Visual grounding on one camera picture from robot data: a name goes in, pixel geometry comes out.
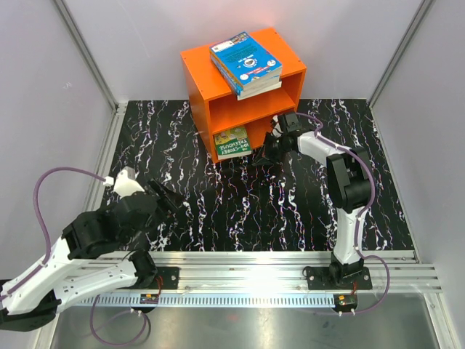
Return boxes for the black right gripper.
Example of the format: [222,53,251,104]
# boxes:
[252,133,291,167]

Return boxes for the dark green book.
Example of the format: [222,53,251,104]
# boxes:
[214,126,252,161]

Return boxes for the blue 26-Storey Treehouse book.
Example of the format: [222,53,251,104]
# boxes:
[210,55,283,96]

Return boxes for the blue back-cover book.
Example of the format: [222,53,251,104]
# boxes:
[209,31,283,90]

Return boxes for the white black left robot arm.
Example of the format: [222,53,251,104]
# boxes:
[1,180,185,332]

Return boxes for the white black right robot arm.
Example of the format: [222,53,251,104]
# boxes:
[254,112,375,289]

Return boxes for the orange wooden shelf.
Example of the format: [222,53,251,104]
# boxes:
[180,27,307,163]

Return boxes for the left small circuit board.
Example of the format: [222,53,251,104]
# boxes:
[139,294,159,305]

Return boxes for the small circuit board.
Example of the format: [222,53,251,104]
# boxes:
[334,294,358,312]
[139,294,159,305]

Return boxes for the right small circuit board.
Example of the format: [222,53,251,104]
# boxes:
[334,294,358,312]

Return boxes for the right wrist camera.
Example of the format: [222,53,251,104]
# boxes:
[272,115,283,137]

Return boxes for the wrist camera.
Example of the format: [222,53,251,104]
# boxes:
[272,115,283,137]
[103,167,145,198]

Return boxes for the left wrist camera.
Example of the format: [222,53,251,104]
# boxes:
[103,167,145,198]

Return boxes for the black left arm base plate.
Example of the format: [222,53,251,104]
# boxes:
[146,266,180,290]

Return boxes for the white slotted cable duct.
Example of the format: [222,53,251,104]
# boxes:
[79,292,335,308]

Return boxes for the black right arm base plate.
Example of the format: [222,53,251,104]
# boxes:
[302,266,373,291]

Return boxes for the aluminium front rail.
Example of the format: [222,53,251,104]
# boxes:
[65,250,442,294]

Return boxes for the left aluminium frame post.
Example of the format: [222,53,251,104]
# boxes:
[51,0,119,113]

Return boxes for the aluminium frame post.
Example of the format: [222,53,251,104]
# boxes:
[51,0,119,113]
[368,0,435,108]

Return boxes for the right aluminium frame post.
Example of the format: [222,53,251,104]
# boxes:
[368,0,435,108]

